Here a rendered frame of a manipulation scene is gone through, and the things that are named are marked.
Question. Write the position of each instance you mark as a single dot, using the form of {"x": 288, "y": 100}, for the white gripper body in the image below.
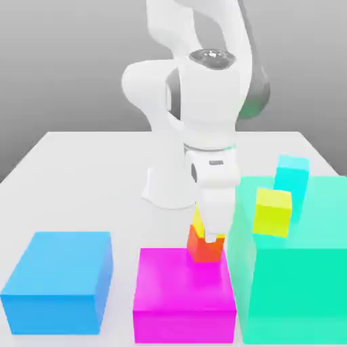
{"x": 218, "y": 208}

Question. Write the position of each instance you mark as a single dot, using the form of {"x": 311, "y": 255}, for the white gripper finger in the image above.
{"x": 210, "y": 238}

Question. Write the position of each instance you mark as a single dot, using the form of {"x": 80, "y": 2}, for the small yellow cube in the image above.
{"x": 198, "y": 223}

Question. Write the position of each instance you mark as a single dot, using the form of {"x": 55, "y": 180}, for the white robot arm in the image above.
{"x": 208, "y": 103}

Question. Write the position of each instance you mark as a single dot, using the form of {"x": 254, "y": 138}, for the small orange cube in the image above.
{"x": 204, "y": 252}

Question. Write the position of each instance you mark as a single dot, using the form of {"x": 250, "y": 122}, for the small yellow-green cube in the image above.
{"x": 272, "y": 217}

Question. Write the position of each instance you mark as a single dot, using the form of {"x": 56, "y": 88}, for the small cyan cube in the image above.
{"x": 291, "y": 176}

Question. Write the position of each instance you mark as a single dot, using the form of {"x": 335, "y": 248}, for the large magenta box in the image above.
{"x": 181, "y": 292}

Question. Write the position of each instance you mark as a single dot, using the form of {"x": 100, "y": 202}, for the large teal box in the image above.
{"x": 298, "y": 292}

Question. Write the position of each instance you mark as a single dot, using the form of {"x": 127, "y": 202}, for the large blue box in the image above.
{"x": 59, "y": 282}

